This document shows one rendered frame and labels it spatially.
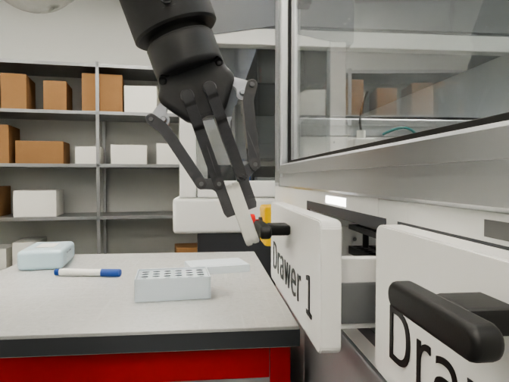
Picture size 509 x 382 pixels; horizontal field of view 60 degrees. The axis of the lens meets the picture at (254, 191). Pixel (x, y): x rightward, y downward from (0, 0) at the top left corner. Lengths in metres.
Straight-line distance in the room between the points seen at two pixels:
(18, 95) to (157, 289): 3.76
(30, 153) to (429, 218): 4.23
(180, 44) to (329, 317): 0.30
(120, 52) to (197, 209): 3.68
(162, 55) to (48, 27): 4.55
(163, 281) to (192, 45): 0.42
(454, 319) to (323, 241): 0.19
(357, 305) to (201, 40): 0.30
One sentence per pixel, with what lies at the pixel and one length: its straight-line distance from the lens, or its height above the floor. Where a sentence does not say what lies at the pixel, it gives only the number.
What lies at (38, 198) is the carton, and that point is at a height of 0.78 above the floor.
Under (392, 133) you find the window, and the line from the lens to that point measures 0.41.
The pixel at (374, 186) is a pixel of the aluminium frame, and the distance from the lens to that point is 0.39.
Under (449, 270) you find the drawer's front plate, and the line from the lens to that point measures 0.25.
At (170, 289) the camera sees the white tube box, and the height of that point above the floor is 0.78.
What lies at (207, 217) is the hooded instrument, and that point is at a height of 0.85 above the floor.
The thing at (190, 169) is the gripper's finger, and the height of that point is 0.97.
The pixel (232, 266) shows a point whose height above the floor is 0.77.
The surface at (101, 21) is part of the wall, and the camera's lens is 4.96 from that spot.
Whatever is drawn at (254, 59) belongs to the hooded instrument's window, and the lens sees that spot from 1.36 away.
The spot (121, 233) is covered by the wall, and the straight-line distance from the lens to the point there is 4.72.
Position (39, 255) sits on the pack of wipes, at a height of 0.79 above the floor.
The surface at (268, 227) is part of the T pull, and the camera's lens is 0.46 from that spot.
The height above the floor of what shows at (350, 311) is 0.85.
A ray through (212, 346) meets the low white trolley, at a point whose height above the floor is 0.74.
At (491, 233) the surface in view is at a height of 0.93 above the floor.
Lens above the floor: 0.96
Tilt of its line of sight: 2 degrees down
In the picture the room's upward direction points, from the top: straight up
